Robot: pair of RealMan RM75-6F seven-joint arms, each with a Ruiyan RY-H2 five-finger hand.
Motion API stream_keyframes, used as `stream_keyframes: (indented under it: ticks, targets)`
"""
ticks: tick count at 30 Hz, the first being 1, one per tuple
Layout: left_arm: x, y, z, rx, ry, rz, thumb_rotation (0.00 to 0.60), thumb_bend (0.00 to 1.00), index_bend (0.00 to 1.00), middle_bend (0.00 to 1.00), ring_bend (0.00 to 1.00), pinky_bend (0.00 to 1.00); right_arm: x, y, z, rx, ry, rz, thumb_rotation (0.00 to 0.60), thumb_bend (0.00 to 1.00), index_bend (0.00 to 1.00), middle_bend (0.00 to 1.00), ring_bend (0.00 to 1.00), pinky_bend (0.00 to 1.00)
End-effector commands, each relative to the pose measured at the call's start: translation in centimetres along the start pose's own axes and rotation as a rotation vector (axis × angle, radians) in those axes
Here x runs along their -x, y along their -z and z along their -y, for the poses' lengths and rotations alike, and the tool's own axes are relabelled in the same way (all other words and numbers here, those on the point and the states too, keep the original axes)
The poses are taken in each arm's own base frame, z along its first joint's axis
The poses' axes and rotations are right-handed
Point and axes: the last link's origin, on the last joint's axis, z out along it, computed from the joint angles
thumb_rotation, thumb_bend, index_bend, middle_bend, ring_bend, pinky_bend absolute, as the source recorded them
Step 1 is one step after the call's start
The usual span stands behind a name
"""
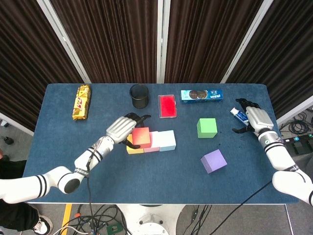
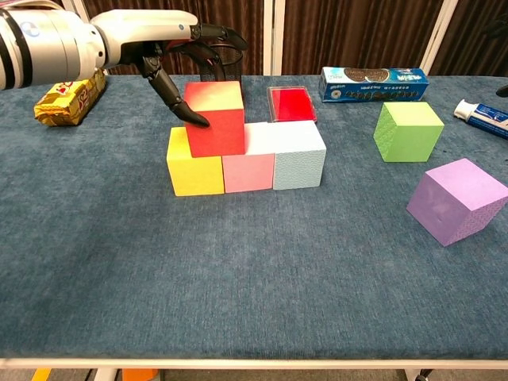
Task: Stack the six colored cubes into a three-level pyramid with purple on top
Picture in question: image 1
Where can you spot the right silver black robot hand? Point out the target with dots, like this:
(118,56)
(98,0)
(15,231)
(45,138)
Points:
(260,120)

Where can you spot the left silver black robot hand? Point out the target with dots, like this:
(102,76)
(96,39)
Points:
(119,128)

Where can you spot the red foam cube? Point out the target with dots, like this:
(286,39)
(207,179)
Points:
(141,137)

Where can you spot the light blue foam cube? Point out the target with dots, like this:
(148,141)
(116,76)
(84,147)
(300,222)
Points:
(167,140)

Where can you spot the green foam cube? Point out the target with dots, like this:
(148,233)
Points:
(206,128)

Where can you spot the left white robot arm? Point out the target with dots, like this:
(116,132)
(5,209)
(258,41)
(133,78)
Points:
(56,180)

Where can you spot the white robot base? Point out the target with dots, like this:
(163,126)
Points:
(150,220)

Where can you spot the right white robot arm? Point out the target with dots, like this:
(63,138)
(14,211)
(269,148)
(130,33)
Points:
(278,156)

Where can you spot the pink foam cube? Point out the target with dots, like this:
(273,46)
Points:
(152,149)

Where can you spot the purple foam cube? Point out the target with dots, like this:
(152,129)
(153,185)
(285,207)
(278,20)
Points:
(214,161)

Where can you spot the white blue toothpaste tube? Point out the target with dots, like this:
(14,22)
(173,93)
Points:
(238,113)

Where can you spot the black mesh pen holder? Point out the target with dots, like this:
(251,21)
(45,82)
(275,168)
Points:
(139,100)

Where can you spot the gold biscuit packet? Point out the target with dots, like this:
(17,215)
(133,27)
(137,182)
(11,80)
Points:
(82,102)

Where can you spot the red ink pad case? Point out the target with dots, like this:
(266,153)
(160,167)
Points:
(167,106)

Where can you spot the blue cookie box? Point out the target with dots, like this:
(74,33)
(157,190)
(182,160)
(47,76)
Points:
(203,96)

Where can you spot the brown curtain panel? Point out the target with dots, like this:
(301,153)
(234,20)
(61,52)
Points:
(281,49)
(110,36)
(24,61)
(207,36)

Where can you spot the green circuit board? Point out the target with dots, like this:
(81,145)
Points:
(113,228)

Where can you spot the black white sneaker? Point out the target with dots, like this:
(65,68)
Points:
(42,224)

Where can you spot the black trouser leg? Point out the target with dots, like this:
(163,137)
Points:
(14,215)

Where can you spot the white partition post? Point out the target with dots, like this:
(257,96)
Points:
(246,41)
(17,124)
(65,41)
(162,41)
(293,111)

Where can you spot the white table frame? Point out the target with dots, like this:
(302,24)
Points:
(110,203)

